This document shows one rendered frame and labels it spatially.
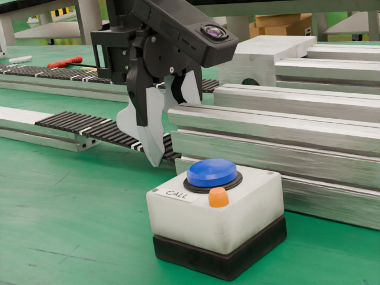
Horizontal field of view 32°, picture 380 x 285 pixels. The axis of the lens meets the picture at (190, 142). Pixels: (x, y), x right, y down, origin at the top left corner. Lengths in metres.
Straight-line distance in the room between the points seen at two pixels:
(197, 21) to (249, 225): 0.23
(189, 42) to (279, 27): 3.99
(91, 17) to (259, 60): 2.95
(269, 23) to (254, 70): 3.89
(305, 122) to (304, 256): 0.11
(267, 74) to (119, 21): 0.20
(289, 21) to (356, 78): 3.95
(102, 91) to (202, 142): 0.47
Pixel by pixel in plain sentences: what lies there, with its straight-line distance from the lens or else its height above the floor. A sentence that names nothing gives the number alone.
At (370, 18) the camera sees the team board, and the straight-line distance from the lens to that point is 3.68.
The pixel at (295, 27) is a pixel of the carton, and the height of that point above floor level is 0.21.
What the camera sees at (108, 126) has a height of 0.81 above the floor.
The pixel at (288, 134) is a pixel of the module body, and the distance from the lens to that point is 0.57.
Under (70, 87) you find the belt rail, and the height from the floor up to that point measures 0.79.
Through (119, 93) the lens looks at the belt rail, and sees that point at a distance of 1.05.
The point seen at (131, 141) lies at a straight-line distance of 0.76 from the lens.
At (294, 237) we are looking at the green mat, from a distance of 0.56.
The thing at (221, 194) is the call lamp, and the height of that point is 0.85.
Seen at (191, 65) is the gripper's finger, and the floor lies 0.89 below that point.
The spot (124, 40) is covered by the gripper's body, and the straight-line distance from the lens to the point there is 0.69.
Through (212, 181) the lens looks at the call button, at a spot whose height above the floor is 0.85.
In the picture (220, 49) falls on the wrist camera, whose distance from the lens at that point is 0.63.
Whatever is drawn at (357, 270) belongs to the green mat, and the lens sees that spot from 0.51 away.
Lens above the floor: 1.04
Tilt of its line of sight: 19 degrees down
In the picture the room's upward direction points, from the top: 8 degrees counter-clockwise
